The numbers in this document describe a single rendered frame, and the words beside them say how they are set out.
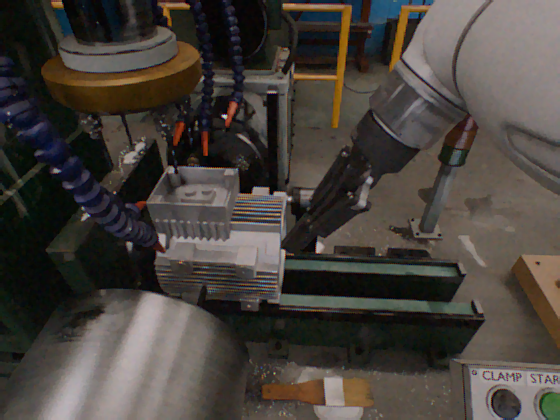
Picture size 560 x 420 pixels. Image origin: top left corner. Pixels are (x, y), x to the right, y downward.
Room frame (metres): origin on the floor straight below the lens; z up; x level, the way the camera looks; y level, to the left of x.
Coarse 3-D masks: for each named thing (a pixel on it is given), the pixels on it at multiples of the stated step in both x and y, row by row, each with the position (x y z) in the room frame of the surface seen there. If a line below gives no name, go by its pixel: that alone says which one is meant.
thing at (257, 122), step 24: (216, 96) 0.74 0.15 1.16; (192, 120) 0.64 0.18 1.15; (216, 120) 0.64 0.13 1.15; (240, 120) 0.64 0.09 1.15; (264, 120) 0.71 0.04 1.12; (192, 144) 0.64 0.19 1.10; (216, 144) 0.64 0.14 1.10; (240, 144) 0.63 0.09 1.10; (264, 144) 0.63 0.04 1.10; (240, 168) 0.60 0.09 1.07; (264, 168) 0.63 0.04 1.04; (240, 192) 0.63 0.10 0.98
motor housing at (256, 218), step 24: (240, 216) 0.40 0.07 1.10; (264, 216) 0.40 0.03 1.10; (192, 240) 0.38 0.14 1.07; (240, 240) 0.37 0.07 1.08; (264, 240) 0.37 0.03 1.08; (168, 264) 0.35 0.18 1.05; (216, 264) 0.34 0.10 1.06; (264, 264) 0.35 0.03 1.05; (168, 288) 0.34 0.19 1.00; (192, 288) 0.34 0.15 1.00; (216, 288) 0.33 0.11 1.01; (240, 288) 0.33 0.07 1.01; (264, 288) 0.33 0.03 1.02
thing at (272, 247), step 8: (280, 192) 0.48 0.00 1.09; (160, 240) 0.37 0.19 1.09; (168, 240) 0.37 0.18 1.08; (272, 240) 0.36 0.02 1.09; (152, 248) 0.36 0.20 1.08; (168, 248) 0.37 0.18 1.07; (272, 248) 0.35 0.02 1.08; (280, 248) 0.36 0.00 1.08; (272, 256) 0.34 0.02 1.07; (280, 296) 0.35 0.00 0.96
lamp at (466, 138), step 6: (450, 132) 0.69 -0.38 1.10; (456, 132) 0.68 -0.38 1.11; (462, 132) 0.67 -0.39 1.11; (468, 132) 0.67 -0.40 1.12; (474, 132) 0.67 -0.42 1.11; (450, 138) 0.68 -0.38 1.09; (456, 138) 0.67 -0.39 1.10; (462, 138) 0.67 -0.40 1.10; (468, 138) 0.66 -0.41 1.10; (450, 144) 0.68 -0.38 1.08; (456, 144) 0.67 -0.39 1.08; (462, 144) 0.66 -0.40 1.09; (468, 144) 0.67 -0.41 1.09
